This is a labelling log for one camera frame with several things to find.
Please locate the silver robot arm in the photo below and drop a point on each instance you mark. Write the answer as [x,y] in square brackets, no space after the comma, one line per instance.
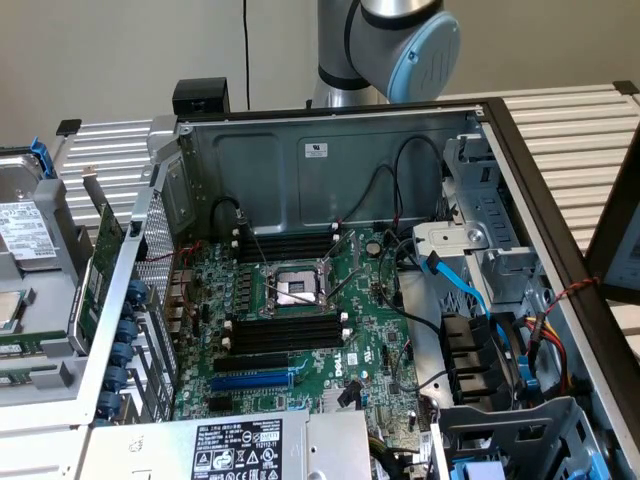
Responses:
[350,50]

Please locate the RAM slot with white latches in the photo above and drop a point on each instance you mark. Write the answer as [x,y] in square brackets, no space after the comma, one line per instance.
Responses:
[287,341]
[287,324]
[285,243]
[285,231]

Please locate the silver socket cover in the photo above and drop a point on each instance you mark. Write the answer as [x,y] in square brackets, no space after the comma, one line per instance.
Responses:
[355,250]

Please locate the round coin battery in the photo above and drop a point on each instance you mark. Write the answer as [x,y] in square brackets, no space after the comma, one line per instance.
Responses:
[373,247]

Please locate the CPU socket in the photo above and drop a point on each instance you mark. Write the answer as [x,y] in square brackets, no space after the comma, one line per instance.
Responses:
[295,290]

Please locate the thin metal locking lever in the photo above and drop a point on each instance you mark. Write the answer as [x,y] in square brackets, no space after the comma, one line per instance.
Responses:
[300,294]
[260,247]

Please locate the grey metal PC case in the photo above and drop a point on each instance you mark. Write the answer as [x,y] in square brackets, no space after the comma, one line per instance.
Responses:
[350,190]

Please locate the white case sticker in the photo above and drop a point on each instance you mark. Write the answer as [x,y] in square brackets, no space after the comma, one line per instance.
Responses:
[314,150]

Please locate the green motherboard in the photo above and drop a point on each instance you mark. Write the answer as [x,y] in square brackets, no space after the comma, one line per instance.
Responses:
[365,320]

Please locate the silver metal disk bay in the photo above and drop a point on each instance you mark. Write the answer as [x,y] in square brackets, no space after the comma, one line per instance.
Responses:
[450,237]

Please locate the long black expansion slot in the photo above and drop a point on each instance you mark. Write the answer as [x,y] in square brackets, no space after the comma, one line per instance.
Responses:
[250,363]

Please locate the blue expansion slot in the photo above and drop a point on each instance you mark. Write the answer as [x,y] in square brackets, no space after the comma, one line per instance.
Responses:
[250,384]

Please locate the silver chipset heatsink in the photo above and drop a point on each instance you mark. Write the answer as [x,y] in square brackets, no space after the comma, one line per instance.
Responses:
[335,400]

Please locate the black plastic fan shroud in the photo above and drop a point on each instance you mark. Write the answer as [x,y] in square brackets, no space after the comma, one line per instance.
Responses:
[465,350]

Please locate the black box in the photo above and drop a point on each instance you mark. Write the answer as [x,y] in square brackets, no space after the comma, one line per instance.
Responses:
[200,95]

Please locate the blue card retention clip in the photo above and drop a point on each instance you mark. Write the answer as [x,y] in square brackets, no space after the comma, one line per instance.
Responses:
[128,331]
[117,376]
[136,291]
[121,353]
[107,402]

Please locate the short black expansion slot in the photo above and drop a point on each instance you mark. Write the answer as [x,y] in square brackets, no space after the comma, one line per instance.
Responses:
[220,404]

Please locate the green graphics card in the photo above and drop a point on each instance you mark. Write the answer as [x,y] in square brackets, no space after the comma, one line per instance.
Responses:
[102,260]

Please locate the grey metal drive cage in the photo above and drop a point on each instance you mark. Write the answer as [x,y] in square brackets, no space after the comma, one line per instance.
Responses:
[500,425]

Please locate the silver power supply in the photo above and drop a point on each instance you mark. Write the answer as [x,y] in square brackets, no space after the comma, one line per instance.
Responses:
[150,445]

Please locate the grey parts rack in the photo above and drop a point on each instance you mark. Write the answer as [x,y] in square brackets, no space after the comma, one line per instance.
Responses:
[55,210]

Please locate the black table end cap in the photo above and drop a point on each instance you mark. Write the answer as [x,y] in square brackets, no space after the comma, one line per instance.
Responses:
[68,127]
[626,87]

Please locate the blue drive caddy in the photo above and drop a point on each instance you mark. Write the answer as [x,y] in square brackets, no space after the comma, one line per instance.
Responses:
[475,471]

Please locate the blue disk latch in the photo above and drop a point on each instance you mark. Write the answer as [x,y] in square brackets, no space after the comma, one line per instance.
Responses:
[42,157]

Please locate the silver hard disk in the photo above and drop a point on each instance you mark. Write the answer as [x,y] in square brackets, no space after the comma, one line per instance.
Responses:
[25,225]

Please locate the silver CPU chip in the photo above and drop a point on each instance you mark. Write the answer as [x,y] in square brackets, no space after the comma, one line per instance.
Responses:
[10,310]

